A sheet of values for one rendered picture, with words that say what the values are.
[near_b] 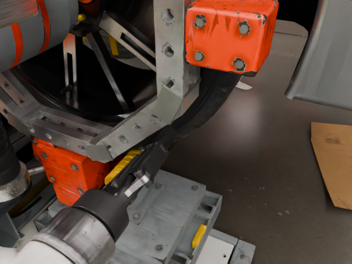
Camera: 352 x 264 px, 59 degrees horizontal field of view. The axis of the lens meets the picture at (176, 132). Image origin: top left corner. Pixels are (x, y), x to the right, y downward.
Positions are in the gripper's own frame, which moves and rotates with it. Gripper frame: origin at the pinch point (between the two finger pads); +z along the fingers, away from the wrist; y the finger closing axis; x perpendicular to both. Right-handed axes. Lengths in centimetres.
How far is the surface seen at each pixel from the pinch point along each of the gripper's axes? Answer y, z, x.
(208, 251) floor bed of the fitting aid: -36, 17, -44
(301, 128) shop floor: -29, 109, -61
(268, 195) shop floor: -33, 56, -58
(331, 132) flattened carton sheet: -18, 109, -70
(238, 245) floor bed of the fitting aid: -30, 23, -49
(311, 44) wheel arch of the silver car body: 27.2, 4.8, -0.3
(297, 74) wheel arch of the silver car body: 23.5, 4.9, -2.9
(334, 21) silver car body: 30.8, 4.7, 0.7
